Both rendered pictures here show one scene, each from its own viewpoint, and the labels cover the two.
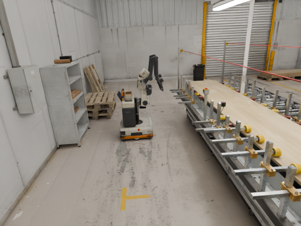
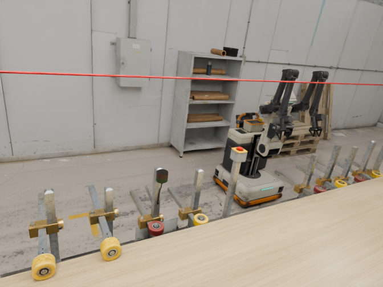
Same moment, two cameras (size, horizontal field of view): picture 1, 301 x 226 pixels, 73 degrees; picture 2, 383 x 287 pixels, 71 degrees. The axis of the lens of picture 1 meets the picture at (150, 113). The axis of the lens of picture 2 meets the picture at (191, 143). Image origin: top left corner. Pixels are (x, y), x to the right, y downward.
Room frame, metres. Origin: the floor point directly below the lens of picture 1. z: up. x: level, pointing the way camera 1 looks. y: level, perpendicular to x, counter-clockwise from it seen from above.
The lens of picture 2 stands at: (1.93, -1.97, 1.83)
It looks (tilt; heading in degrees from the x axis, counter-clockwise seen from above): 23 degrees down; 62
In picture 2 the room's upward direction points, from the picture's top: 7 degrees clockwise
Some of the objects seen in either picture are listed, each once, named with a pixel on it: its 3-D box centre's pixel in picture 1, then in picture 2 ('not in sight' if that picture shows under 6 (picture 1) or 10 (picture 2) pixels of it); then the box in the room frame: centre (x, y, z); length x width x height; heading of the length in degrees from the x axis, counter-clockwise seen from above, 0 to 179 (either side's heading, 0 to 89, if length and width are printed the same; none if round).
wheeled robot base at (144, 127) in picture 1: (136, 127); (247, 181); (4.02, 0.31, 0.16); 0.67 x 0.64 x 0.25; 93
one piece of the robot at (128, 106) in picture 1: (130, 108); (249, 147); (4.02, 0.41, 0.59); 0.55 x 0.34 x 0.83; 3
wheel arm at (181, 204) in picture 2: (208, 122); (183, 208); (2.57, -0.78, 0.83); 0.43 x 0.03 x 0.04; 93
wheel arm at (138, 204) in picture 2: (212, 129); (143, 212); (2.32, -0.76, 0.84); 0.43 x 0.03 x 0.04; 93
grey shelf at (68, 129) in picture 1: (68, 102); (204, 105); (4.00, 1.65, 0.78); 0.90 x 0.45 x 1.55; 3
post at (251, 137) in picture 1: (248, 158); not in sight; (1.61, -0.88, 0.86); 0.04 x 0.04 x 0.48; 3
